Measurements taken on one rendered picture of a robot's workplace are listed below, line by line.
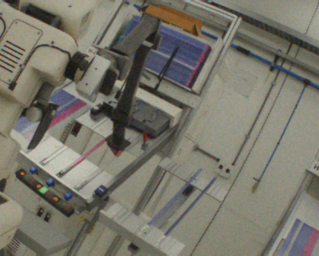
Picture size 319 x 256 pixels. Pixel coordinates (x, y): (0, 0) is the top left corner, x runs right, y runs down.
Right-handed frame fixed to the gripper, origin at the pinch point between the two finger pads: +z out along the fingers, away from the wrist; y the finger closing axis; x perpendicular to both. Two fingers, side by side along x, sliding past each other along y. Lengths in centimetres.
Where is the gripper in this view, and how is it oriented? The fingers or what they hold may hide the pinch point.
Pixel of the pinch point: (116, 155)
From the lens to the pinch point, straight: 197.5
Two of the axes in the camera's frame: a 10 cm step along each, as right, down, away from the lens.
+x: -6.1, 5.0, -6.1
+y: -7.9, -4.5, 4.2
